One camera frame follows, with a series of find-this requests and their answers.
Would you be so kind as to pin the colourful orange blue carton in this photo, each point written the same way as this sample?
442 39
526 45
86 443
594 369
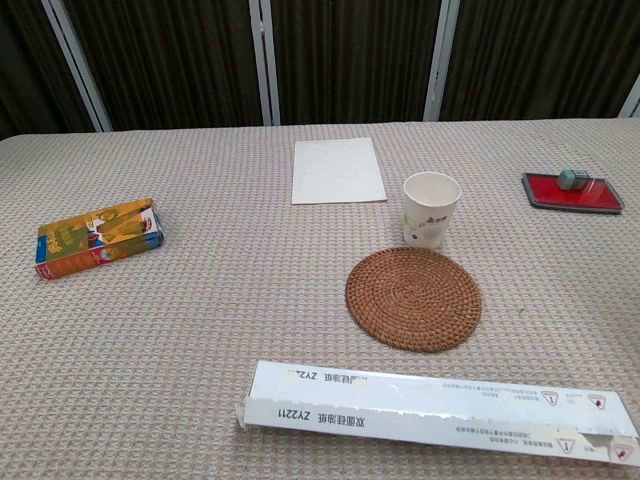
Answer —
100 237

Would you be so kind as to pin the dark pleated curtain screen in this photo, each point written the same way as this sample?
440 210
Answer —
170 55

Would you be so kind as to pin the beige woven tablecloth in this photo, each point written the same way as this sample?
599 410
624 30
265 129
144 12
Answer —
175 325

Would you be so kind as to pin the white paper cup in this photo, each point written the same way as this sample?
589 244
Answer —
430 220

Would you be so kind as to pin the green stone seal stamp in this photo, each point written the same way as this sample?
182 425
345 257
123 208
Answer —
573 179

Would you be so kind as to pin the brown round woven coaster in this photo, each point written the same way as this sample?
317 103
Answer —
413 299

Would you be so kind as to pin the red ink pad tray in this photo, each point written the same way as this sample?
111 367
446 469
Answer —
570 195

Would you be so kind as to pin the long white cardboard box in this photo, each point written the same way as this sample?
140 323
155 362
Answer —
400 407

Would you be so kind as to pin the grey screen frame post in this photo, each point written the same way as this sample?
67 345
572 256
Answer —
77 62
264 62
440 60
631 97

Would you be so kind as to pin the white paper sheet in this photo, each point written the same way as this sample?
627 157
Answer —
338 171

